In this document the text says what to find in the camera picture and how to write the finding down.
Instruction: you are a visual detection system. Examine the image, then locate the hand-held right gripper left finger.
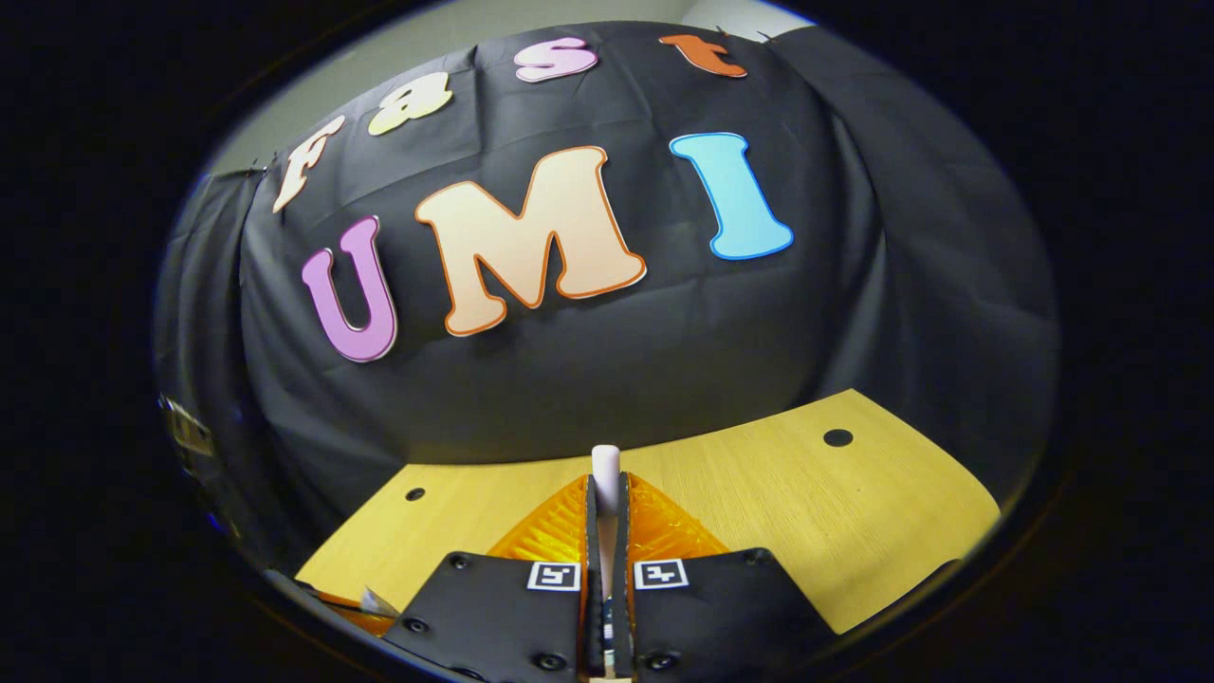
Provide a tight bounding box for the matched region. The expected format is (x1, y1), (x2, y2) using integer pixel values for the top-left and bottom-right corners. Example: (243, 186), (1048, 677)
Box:
(379, 472), (608, 683)

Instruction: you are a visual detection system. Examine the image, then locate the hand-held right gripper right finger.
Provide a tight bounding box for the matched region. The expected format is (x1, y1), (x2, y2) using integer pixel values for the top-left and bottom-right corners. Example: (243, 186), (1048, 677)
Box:
(612, 471), (837, 682)

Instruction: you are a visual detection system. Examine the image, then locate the pink toothbrush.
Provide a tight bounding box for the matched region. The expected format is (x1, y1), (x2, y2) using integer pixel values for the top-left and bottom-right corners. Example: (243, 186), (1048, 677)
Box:
(590, 444), (623, 682)

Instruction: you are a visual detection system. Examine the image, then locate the wooden desktop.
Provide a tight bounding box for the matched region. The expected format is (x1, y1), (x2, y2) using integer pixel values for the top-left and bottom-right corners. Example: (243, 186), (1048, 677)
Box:
(296, 388), (1002, 635)

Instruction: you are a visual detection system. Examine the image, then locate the black backdrop cloth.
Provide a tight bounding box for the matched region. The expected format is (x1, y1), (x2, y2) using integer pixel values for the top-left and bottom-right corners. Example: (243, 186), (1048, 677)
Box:
(152, 21), (1061, 580)

